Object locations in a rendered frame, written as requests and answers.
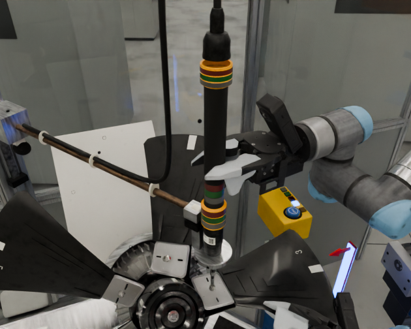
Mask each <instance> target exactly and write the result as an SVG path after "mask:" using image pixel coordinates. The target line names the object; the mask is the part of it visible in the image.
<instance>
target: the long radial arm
mask: <svg viewBox="0 0 411 329"><path fill-rule="evenodd" d="M116 308H117V306H116V305H114V303H113V302H110V301H108V300H105V299H104V298H101V299H100V300H97V299H92V298H84V297H79V296H69V295H68V296H64V297H61V298H59V299H58V301H57V302H55V303H53V304H52V305H51V306H49V307H43V308H41V309H37V310H34V311H30V312H27V313H23V314H21V315H16V316H14V317H10V318H6V317H4V315H3V314H2V315H0V329H112V328H113V327H114V326H116V325H118V324H119V322H120V320H121V319H120V318H117V315H118V312H115V310H116Z"/></svg>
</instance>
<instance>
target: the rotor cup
mask: <svg viewBox="0 0 411 329"><path fill-rule="evenodd" d="M171 278H175V279H176V280H177V281H173V280H172V279H171ZM137 281H140V282H142V283H145V284H147V285H146V286H145V289H144V291H143V292H142V293H141V295H140V296H139V297H138V299H137V300H136V301H135V303H134V304H133V306H132V307H128V308H129V314H130V318H131V320H132V322H133V324H134V325H135V327H136V328H137V329H202V328H203V325H204V321H205V307H204V303H203V300H202V298H201V296H200V295H199V294H198V292H197V291H196V290H195V289H194V288H193V287H192V285H191V283H190V281H191V278H179V277H173V276H169V275H162V274H156V273H153V272H152V271H151V269H149V270H147V271H146V272H144V273H143V274H142V275H141V276H140V277H139V278H138V279H137ZM141 299H142V301H143V305H142V306H141V305H140V300H141ZM173 310H175V311H177V312H178V313H179V319H178V321H176V322H170V321H169V320H168V314H169V312H171V311H173Z"/></svg>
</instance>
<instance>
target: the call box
mask: <svg viewBox="0 0 411 329"><path fill-rule="evenodd" d="M281 188H282V187H281ZM285 188H286V189H287V187H285ZM288 191H289V190H288V189H287V192H288ZM289 192H290V191H289ZM284 193H285V192H284ZM284 193H283V192H282V191H281V190H280V188H278V189H275V190H272V191H270V192H268V193H265V194H262V195H259V200H258V215H259V216H260V217H261V219H262V221H263V222H264V223H265V224H266V226H267V227H268V229H269V230H270V231H271V233H272V234H273V235H274V237H277V236H278V235H280V234H282V233H283V232H285V231H286V230H288V229H291V230H294V231H296V232H297V233H298V234H299V235H300V236H301V237H302V238H303V239H305V238H308V237H309V231H310V228H311V223H312V215H311V214H310V213H309V212H308V211H306V212H303V213H301V212H300V214H299V216H298V217H289V216H288V215H287V214H286V209H287V208H289V207H294V205H293V204H292V202H293V201H292V202H290V201H289V199H288V197H289V196H288V197H286V196H285V195H284ZM290 194H291V196H293V197H294V198H295V200H294V201H298V199H297V198H296V197H295V196H294V195H293V194H292V193H291V192H290ZM298 202H299V201H298ZM295 207H296V208H297V209H299V208H301V207H303V205H302V204H301V203H300V202H299V205H298V206H295Z"/></svg>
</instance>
